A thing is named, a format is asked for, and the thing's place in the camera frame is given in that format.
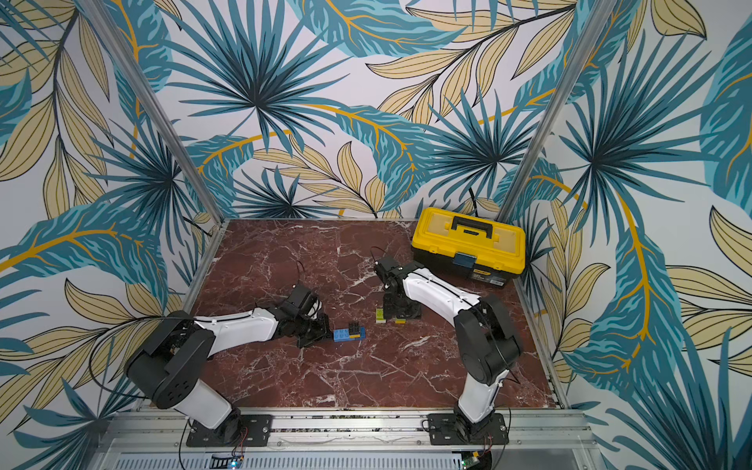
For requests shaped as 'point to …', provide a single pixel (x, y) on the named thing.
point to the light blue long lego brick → (343, 335)
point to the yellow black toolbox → (469, 244)
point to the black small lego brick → (353, 328)
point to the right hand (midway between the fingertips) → (399, 314)
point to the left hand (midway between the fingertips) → (334, 339)
